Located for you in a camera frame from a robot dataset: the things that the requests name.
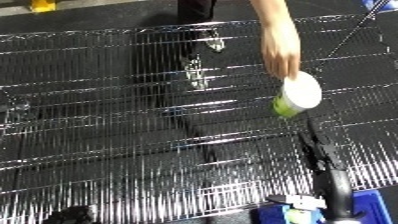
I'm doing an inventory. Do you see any person's hand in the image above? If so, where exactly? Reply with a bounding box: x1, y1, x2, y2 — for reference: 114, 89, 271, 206
257, 22, 304, 81

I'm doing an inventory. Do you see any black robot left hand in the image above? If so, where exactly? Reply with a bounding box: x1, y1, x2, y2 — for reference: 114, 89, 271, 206
40, 204, 102, 224

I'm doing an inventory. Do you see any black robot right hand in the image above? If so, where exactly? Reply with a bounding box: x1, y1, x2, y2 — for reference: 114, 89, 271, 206
296, 114, 361, 222

